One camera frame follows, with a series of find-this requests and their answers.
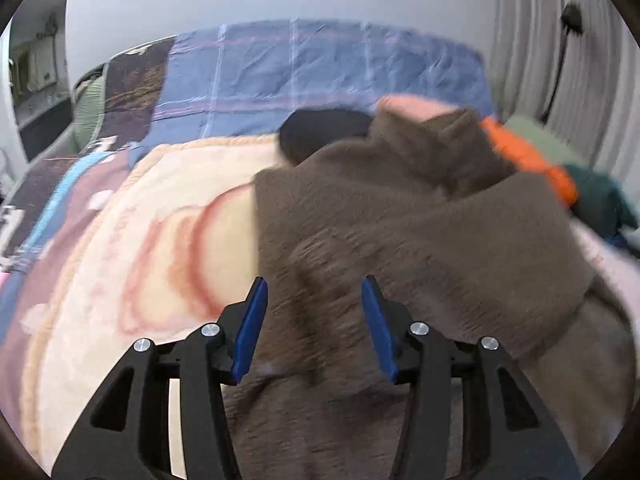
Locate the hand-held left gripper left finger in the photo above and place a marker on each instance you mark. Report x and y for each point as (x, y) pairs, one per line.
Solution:
(250, 330)

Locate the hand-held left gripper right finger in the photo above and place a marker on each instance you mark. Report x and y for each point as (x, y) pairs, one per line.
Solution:
(379, 330)

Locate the brown fleece garment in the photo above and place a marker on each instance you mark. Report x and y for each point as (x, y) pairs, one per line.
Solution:
(400, 230)

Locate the cream printed blanket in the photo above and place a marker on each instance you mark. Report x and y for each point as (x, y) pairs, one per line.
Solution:
(150, 250)

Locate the black garment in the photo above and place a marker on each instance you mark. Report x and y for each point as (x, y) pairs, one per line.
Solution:
(320, 130)

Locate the pink garment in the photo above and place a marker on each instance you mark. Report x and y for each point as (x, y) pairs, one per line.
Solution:
(415, 107)

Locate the orange quilted jacket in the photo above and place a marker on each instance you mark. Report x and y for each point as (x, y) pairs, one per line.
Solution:
(530, 155)

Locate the pale pink cloth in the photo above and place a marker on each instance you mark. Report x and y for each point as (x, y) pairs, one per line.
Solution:
(610, 270)

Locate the sage green garment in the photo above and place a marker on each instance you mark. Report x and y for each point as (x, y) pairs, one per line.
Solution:
(545, 140)

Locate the dark teal garment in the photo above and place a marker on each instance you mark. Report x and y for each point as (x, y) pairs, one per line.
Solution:
(597, 200)

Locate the blue plaid bed sheet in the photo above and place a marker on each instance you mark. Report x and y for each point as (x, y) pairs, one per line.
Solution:
(310, 75)

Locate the dark patterned blanket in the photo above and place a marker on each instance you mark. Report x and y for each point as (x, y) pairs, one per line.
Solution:
(130, 90)

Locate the green striped pillow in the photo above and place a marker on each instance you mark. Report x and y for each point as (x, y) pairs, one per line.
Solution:
(89, 110)

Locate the grey curtain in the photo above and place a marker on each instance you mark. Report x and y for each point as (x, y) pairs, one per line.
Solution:
(540, 35)

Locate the cluttered wall shelf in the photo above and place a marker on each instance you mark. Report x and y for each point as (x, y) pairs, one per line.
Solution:
(35, 60)

